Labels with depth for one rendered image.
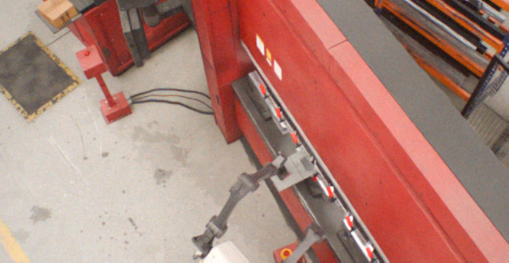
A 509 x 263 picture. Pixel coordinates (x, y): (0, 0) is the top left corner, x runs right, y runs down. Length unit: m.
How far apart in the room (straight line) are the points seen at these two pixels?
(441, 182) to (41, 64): 4.24
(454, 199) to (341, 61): 0.70
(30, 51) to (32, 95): 0.53
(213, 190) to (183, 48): 1.49
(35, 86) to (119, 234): 1.72
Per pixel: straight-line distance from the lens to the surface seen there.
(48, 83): 5.36
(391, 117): 2.13
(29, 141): 5.12
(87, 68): 4.30
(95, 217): 4.59
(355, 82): 2.19
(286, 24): 2.66
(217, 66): 3.67
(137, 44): 3.50
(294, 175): 3.40
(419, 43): 4.84
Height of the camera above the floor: 4.10
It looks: 61 degrees down
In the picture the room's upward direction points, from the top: 5 degrees counter-clockwise
